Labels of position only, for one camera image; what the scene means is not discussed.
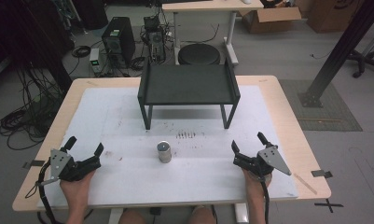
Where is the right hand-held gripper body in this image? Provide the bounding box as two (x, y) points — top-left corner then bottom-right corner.
(232, 145), (292, 182)

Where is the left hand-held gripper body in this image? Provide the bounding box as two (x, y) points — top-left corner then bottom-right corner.
(38, 148), (102, 187)

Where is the silver metal can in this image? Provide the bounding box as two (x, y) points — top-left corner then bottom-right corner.
(156, 140), (173, 164)

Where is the black metal shelf rack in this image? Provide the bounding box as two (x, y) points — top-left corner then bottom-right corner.
(137, 56), (242, 131)

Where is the person's left hand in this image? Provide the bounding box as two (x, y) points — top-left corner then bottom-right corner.
(59, 170), (96, 207)

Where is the person's right hand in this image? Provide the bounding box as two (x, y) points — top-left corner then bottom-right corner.
(242, 168), (273, 203)

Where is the black tape strip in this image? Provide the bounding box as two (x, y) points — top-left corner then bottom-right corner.
(21, 159), (46, 170)
(311, 169), (334, 179)

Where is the light wooden table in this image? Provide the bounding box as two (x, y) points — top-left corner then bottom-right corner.
(11, 75), (332, 213)

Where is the white foam mat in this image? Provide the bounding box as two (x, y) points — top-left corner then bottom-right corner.
(36, 85), (299, 209)

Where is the green floor mat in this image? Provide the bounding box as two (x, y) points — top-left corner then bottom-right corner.
(278, 78), (364, 133)

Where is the person's left knee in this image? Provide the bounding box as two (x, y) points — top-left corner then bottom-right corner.
(117, 208), (147, 224)

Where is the person's knee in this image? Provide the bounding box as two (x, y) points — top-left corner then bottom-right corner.
(117, 208), (147, 224)
(188, 204), (219, 224)

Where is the person's right knee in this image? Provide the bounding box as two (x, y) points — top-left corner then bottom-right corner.
(188, 204), (219, 224)

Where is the black tape cross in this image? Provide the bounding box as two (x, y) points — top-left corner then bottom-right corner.
(313, 198), (344, 215)

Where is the small white power supply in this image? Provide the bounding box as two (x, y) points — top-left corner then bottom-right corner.
(89, 48), (102, 75)

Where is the round black stool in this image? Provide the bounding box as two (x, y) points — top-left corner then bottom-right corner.
(177, 43), (222, 66)

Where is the black computer tower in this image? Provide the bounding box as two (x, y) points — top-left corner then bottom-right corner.
(101, 16), (136, 69)

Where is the open cardboard box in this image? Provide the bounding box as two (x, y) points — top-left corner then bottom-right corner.
(240, 6), (302, 35)

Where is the black metal beam stand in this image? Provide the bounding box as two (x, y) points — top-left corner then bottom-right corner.
(298, 0), (374, 108)

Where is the black office chair base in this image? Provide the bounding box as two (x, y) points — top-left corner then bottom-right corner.
(345, 49), (374, 79)

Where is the large closed cardboard box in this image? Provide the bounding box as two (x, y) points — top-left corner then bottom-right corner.
(305, 0), (364, 34)

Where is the white desk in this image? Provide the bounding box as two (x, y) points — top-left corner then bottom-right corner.
(161, 0), (265, 66)

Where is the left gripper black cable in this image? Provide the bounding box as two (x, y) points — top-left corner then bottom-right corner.
(24, 160), (62, 224)

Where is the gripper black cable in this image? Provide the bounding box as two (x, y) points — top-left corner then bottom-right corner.
(259, 179), (271, 224)
(24, 160), (62, 224)

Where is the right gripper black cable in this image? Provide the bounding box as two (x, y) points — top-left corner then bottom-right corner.
(259, 179), (271, 224)

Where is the bundle of black floor cables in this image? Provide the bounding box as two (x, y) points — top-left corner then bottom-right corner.
(0, 66), (66, 151)

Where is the coiled black cable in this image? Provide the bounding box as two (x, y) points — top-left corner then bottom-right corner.
(71, 45), (92, 59)

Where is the open computer case with cables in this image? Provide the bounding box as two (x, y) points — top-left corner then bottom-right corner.
(140, 15), (173, 65)

